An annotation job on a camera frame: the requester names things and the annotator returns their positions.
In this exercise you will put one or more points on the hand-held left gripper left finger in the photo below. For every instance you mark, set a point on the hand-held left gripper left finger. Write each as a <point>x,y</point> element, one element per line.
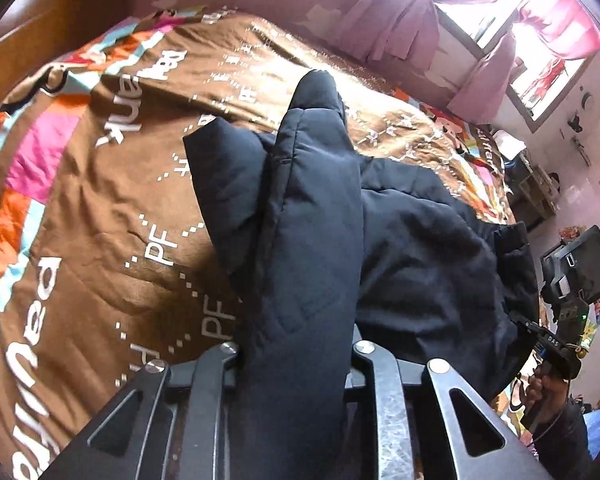
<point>215,375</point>

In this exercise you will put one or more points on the dark navy padded jacket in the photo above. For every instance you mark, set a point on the dark navy padded jacket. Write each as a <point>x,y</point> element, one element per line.
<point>310,240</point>

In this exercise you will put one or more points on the person's right forearm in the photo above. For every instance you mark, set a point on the person's right forearm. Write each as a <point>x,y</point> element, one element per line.
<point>565,440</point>

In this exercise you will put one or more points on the brown printed blanket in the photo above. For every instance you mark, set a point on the brown printed blanket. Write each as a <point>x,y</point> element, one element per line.
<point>105,210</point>

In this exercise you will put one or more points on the magenta curtain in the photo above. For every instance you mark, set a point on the magenta curtain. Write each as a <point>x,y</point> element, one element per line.
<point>560,15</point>

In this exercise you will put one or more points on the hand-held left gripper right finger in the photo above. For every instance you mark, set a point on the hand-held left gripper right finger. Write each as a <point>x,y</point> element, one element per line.
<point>375,372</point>

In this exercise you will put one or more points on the white cloth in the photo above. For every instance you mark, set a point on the white cloth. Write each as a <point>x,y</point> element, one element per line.
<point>502,142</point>

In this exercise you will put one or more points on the wooden headboard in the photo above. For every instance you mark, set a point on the wooden headboard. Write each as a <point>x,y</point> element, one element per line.
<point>55,10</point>

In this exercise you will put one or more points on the storage shelf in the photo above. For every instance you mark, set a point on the storage shelf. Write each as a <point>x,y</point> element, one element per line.
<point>535,190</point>

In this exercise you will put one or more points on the window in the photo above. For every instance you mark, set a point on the window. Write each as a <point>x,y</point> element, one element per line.
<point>480,15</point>

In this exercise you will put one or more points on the person's right hand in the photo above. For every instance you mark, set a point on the person's right hand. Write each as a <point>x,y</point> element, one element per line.
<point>542,390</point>

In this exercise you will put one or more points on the pale pink curtain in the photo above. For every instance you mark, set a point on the pale pink curtain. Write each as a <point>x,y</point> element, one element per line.
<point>485,85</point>
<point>395,20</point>

